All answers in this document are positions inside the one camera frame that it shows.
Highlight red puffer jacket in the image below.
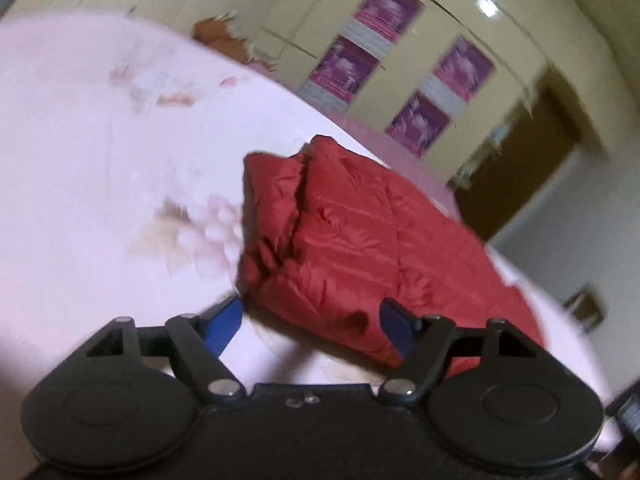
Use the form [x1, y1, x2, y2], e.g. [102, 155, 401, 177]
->
[239, 136, 544, 367]

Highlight wooden chair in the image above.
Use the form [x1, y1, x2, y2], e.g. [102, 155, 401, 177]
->
[563, 283, 608, 334]

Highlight dark wooden door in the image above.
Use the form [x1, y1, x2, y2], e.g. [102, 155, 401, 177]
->
[448, 89, 580, 242]

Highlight white floral bed sheet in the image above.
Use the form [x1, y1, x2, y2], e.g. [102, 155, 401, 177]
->
[0, 8, 622, 480]

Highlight purple poster lower right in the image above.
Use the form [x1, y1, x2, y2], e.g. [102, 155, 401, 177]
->
[384, 91, 450, 158]

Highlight purple poster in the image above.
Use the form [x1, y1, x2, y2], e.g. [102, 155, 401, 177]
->
[384, 91, 450, 158]
[354, 0, 424, 44]
[434, 36, 496, 102]
[300, 36, 378, 113]

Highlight purple poster upper right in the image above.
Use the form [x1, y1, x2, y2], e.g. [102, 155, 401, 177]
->
[434, 36, 496, 102]

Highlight cream wardrobe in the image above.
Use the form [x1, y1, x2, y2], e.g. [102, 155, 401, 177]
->
[254, 0, 606, 181]

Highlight purple poster lower left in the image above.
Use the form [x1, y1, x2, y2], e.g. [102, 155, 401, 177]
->
[300, 36, 378, 113]

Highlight orange patterned pillow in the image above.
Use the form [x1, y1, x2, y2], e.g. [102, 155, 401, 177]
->
[191, 15, 252, 65]

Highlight purple poster upper left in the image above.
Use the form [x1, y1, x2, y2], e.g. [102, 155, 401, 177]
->
[354, 0, 424, 44]

